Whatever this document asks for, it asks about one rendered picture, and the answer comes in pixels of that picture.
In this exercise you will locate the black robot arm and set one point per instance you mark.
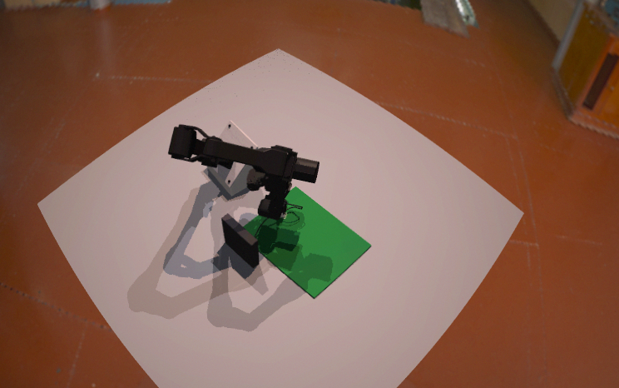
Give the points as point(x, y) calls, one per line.
point(271, 162)

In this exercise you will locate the black square cooling fan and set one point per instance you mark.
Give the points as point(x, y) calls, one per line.
point(240, 240)

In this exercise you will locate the green circuit board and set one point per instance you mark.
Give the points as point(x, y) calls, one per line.
point(309, 245)

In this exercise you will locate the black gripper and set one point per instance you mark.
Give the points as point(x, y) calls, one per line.
point(272, 206)

